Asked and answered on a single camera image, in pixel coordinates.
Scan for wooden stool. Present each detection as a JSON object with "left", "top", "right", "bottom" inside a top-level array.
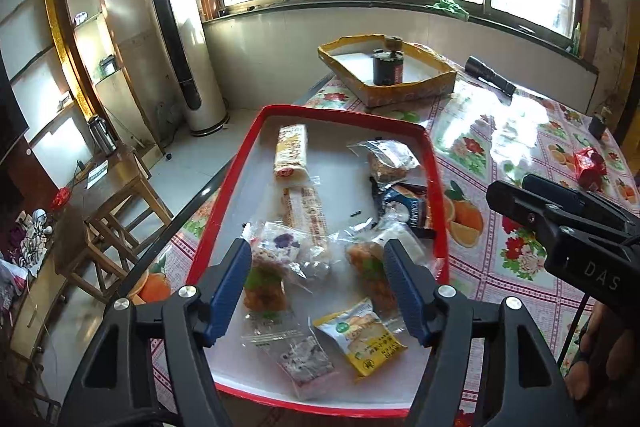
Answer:
[{"left": 54, "top": 167, "right": 173, "bottom": 305}]

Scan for white wall shelf unit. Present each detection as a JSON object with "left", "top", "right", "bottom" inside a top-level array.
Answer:
[{"left": 0, "top": 0, "right": 151, "bottom": 188}]

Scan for red cardboard tray box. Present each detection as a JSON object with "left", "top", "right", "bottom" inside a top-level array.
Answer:
[{"left": 184, "top": 104, "right": 451, "bottom": 418}]

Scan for green cloth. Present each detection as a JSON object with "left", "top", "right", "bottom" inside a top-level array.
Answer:
[{"left": 432, "top": 0, "right": 471, "bottom": 20}]

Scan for dark blue snack packet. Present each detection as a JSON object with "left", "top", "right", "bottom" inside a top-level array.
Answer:
[{"left": 371, "top": 179, "right": 438, "bottom": 240}]

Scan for pile of clothes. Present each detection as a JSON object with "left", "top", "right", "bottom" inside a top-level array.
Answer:
[{"left": 0, "top": 207, "right": 56, "bottom": 308}]

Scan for small motor with cork wheel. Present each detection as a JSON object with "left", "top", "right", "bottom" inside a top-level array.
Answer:
[
  {"left": 372, "top": 36, "right": 405, "bottom": 86},
  {"left": 588, "top": 106, "right": 613, "bottom": 138}
]

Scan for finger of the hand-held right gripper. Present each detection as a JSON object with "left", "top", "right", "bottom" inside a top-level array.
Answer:
[
  {"left": 522, "top": 174, "right": 640, "bottom": 233},
  {"left": 486, "top": 181, "right": 621, "bottom": 238}
]

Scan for person's right hand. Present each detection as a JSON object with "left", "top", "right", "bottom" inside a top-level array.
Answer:
[{"left": 570, "top": 302, "right": 640, "bottom": 403}]

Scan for white tower air conditioner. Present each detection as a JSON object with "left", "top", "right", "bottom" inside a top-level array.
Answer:
[{"left": 135, "top": 0, "right": 228, "bottom": 138}]

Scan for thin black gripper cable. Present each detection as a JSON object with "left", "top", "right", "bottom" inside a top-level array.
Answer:
[{"left": 556, "top": 294, "right": 590, "bottom": 370}]

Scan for yellow cardboard box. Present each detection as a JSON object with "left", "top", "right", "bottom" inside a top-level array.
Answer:
[{"left": 317, "top": 34, "right": 457, "bottom": 108}]

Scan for floral fruit tablecloth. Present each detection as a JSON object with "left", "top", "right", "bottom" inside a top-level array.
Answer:
[{"left": 125, "top": 42, "right": 640, "bottom": 427}]

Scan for red foil snack bag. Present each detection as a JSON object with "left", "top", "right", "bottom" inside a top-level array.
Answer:
[{"left": 572, "top": 147, "right": 608, "bottom": 190}]

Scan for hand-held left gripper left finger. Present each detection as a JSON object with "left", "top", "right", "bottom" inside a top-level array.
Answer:
[{"left": 59, "top": 238, "right": 253, "bottom": 427}]

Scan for steel kettle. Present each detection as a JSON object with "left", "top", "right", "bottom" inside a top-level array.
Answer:
[{"left": 87, "top": 114, "right": 117, "bottom": 156}]

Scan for clear brown snack packet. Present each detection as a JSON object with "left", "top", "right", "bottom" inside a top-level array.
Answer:
[{"left": 347, "top": 138, "right": 422, "bottom": 186}]

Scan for long clear cake packet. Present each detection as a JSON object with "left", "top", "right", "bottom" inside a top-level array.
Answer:
[{"left": 280, "top": 184, "right": 333, "bottom": 265}]

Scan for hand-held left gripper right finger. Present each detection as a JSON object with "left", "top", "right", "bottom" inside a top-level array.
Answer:
[{"left": 382, "top": 238, "right": 581, "bottom": 427}]

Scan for white snack packet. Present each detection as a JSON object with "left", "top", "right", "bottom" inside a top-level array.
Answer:
[{"left": 240, "top": 219, "right": 306, "bottom": 268}]

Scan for black flashlight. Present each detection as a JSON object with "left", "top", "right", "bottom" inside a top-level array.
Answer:
[{"left": 465, "top": 56, "right": 517, "bottom": 96}]

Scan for black television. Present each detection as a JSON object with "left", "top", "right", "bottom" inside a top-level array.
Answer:
[{"left": 0, "top": 57, "right": 30, "bottom": 162}]

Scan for yellow packet with green circle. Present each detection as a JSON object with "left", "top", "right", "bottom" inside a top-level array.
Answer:
[{"left": 312, "top": 298, "right": 408, "bottom": 378}]

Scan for long packet with red circle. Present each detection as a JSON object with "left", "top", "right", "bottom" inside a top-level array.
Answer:
[{"left": 272, "top": 123, "right": 312, "bottom": 184}]

